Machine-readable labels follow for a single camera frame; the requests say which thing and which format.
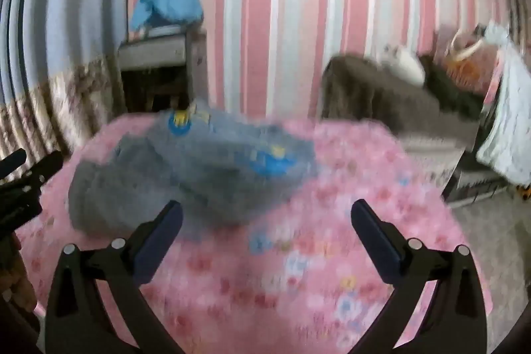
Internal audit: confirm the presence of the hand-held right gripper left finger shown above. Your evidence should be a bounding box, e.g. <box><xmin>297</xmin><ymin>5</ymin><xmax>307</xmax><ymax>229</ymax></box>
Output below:
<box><xmin>43</xmin><ymin>200</ymin><xmax>185</xmax><ymax>354</ymax></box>

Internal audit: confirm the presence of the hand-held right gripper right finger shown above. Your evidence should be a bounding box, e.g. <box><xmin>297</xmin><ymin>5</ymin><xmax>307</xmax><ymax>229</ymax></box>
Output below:
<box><xmin>350</xmin><ymin>200</ymin><xmax>488</xmax><ymax>354</ymax></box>

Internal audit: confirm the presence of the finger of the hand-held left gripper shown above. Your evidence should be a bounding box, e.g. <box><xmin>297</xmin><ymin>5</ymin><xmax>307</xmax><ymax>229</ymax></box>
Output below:
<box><xmin>0</xmin><ymin>152</ymin><xmax>26</xmax><ymax>178</ymax></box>
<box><xmin>23</xmin><ymin>150</ymin><xmax>65</xmax><ymax>189</ymax></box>

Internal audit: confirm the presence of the grey garment with blue print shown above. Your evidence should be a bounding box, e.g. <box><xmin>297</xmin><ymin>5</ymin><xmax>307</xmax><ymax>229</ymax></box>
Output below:
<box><xmin>67</xmin><ymin>105</ymin><xmax>321</xmax><ymax>239</ymax></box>

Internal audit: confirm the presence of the person's left hand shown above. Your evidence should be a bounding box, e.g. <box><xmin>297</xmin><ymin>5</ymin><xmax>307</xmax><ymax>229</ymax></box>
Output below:
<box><xmin>0</xmin><ymin>233</ymin><xmax>39</xmax><ymax>314</ymax></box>

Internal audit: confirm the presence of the pink floral blanket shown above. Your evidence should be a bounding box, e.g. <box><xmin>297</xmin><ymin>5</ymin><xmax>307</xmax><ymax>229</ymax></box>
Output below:
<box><xmin>17</xmin><ymin>113</ymin><xmax>494</xmax><ymax>354</ymax></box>

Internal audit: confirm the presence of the dark striped box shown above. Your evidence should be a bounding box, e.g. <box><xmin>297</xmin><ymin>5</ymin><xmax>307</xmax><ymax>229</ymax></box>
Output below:
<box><xmin>442</xmin><ymin>162</ymin><xmax>516</xmax><ymax>210</ymax></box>

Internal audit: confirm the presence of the grey nightstand cabinet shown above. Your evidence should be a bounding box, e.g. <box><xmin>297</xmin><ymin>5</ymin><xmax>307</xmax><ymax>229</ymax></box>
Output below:
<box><xmin>116</xmin><ymin>24</ymin><xmax>208</xmax><ymax>115</ymax></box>

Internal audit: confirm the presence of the dark cloth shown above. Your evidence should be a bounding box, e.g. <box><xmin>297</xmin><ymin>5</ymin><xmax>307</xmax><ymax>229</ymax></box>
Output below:
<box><xmin>419</xmin><ymin>53</ymin><xmax>487</xmax><ymax>111</ymax></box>

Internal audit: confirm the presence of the white plush pillow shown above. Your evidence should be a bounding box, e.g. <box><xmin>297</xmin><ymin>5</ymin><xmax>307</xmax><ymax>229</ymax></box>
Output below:
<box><xmin>379</xmin><ymin>44</ymin><xmax>426</xmax><ymax>85</ymax></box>

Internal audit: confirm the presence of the white hanging cloth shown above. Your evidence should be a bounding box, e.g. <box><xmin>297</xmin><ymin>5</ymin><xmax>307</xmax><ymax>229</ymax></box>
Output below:
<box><xmin>476</xmin><ymin>20</ymin><xmax>531</xmax><ymax>187</ymax></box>

